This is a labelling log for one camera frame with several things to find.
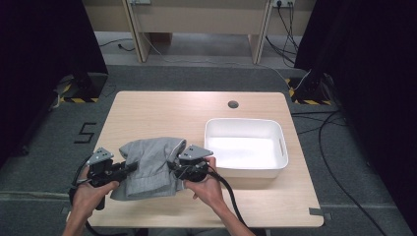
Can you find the person's right hand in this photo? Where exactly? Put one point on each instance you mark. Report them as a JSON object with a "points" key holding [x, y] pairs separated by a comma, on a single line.
{"points": [[206, 191]]}

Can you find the white plastic bin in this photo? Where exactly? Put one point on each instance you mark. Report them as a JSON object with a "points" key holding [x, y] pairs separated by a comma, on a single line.
{"points": [[246, 154]]}

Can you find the beige desk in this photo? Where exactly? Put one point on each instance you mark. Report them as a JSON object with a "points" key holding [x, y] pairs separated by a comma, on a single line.
{"points": [[203, 19]]}

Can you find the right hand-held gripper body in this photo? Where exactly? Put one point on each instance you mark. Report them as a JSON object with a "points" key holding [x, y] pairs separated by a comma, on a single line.
{"points": [[193, 170]]}

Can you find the person's lap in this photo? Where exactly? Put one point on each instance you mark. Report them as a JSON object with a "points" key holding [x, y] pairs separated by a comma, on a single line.
{"points": [[191, 232]]}

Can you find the grey tape piece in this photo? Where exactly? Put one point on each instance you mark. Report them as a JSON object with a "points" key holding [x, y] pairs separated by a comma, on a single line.
{"points": [[65, 210], [319, 213]]}

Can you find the person's left hand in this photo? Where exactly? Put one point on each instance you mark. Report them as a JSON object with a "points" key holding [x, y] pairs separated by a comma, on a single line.
{"points": [[88, 198]]}

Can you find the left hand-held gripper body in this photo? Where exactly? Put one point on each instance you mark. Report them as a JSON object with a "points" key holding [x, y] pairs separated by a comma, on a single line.
{"points": [[101, 172]]}

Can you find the black stand base striped tape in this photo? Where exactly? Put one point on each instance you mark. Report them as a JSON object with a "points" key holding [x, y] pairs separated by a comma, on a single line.
{"points": [[308, 95], [87, 91]]}

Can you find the grey pants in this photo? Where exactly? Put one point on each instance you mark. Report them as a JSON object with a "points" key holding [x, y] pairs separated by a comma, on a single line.
{"points": [[150, 164]]}

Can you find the white wall socket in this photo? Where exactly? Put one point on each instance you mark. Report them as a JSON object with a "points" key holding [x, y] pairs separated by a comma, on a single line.
{"points": [[285, 2], [140, 1]]}

